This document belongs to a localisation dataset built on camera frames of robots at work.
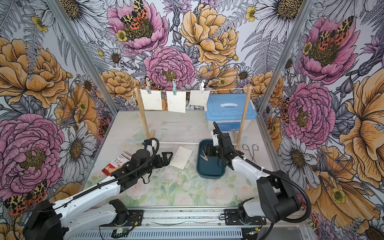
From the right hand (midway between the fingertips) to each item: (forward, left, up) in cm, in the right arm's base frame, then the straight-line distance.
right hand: (206, 150), depth 89 cm
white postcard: (+12, +15, +27) cm, 33 cm away
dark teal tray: (-6, -3, -11) cm, 13 cm away
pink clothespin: (-1, +1, -7) cm, 8 cm away
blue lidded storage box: (+23, -15, +9) cm, 29 cm away
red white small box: (-4, +52, -4) cm, 53 cm away
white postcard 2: (-1, +16, -6) cm, 17 cm away
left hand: (-7, +23, +4) cm, 24 cm away
